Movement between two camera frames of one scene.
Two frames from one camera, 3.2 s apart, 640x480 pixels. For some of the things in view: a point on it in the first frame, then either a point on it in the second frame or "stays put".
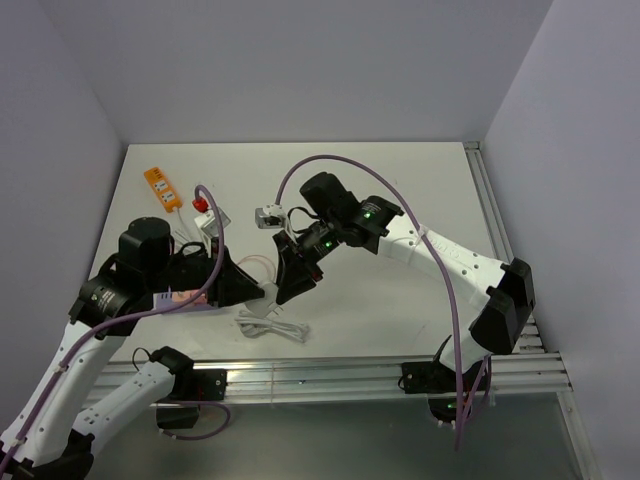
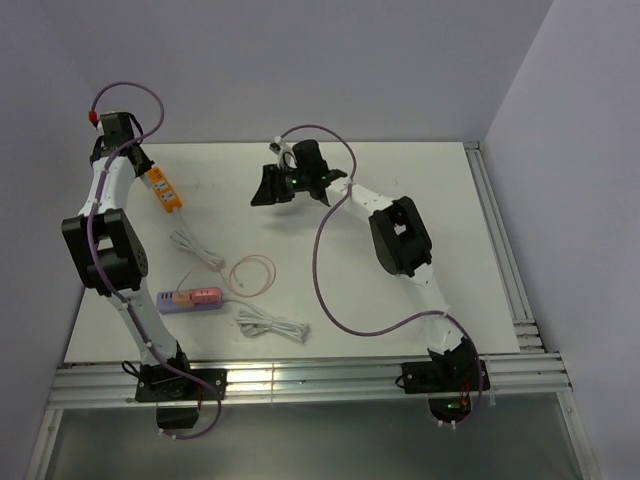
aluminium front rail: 317,381 stays put
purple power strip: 165,299 stays put
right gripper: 294,271 to 270,190
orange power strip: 167,196 stays put
